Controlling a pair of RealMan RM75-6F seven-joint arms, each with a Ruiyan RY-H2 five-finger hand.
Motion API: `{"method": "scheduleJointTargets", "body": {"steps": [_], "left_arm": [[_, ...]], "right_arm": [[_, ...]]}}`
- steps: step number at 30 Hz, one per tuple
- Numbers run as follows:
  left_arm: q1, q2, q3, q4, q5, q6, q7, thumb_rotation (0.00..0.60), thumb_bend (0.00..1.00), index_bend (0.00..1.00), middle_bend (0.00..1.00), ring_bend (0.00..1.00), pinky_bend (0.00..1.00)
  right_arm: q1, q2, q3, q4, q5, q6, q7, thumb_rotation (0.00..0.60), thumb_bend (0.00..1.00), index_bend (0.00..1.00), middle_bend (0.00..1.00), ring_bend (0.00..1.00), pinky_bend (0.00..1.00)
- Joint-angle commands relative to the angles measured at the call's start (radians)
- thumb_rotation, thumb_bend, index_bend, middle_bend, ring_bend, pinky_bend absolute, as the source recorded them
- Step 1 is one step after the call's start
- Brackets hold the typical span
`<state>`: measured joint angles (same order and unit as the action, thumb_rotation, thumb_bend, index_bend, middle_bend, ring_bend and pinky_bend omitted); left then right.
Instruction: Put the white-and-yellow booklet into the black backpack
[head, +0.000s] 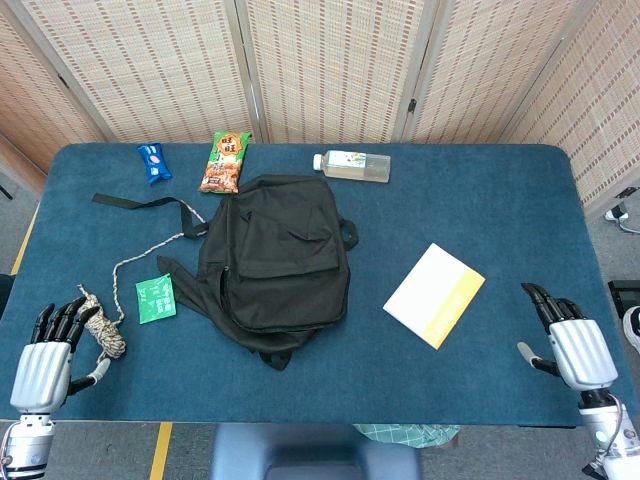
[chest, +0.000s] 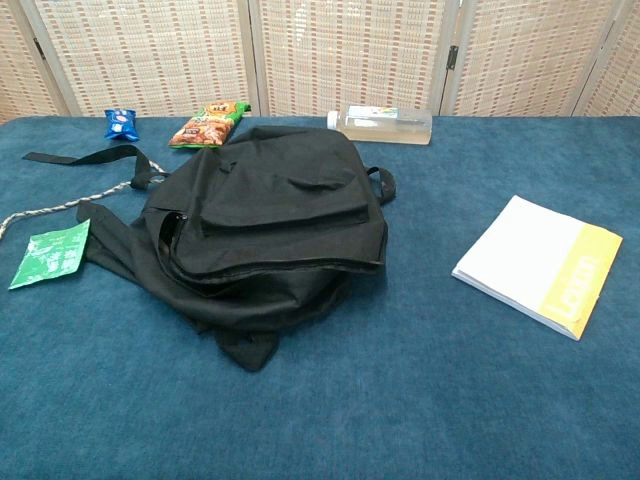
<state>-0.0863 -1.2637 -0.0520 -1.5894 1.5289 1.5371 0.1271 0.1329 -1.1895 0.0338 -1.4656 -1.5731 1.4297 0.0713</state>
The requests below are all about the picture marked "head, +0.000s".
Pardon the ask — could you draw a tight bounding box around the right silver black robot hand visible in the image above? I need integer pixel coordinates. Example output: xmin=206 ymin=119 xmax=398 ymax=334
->
xmin=517 ymin=282 xmax=620 ymax=392

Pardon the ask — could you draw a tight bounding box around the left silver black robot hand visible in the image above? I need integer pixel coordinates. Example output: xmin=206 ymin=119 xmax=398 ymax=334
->
xmin=9 ymin=295 xmax=112 ymax=415

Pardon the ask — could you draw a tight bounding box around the white and yellow book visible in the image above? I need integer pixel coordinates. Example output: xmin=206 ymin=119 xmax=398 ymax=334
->
xmin=382 ymin=242 xmax=487 ymax=351

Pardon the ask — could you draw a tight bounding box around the black backpack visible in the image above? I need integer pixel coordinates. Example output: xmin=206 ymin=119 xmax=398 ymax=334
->
xmin=91 ymin=173 xmax=361 ymax=372

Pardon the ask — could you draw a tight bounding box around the white black sneaker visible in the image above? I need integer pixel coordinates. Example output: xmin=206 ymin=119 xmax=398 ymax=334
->
xmin=622 ymin=305 xmax=640 ymax=356

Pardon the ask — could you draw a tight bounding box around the black box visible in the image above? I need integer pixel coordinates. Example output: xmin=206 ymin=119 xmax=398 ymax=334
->
xmin=607 ymin=279 xmax=640 ymax=316

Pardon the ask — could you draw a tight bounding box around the black object at floor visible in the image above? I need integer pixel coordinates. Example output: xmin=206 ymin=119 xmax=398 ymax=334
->
xmin=0 ymin=273 xmax=16 ymax=321

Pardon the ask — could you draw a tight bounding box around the green sachet packet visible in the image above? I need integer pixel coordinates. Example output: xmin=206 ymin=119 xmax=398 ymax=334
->
xmin=135 ymin=273 xmax=178 ymax=326

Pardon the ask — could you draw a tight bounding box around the green checkered cloth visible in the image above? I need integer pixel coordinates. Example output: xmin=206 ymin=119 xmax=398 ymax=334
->
xmin=353 ymin=423 xmax=461 ymax=450

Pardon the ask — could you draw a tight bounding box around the blue cookie packet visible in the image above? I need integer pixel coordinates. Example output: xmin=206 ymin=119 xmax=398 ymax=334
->
xmin=136 ymin=142 xmax=174 ymax=187

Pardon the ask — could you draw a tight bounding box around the blue grey robot torso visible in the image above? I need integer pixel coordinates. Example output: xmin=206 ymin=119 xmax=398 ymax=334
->
xmin=209 ymin=423 xmax=424 ymax=480

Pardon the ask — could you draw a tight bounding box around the green orange snack bag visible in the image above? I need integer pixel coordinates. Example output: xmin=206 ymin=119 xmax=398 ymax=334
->
xmin=198 ymin=130 xmax=254 ymax=195

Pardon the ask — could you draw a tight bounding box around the clear drink bottle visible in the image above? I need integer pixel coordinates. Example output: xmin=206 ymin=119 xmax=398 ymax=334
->
xmin=312 ymin=149 xmax=392 ymax=184

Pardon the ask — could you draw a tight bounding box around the woven folding screen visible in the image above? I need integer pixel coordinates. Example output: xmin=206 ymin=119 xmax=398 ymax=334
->
xmin=0 ymin=0 xmax=640 ymax=209

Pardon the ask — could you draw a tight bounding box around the braided white rope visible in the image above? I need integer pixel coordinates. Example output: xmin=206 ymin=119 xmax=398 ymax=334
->
xmin=75 ymin=198 xmax=207 ymax=362

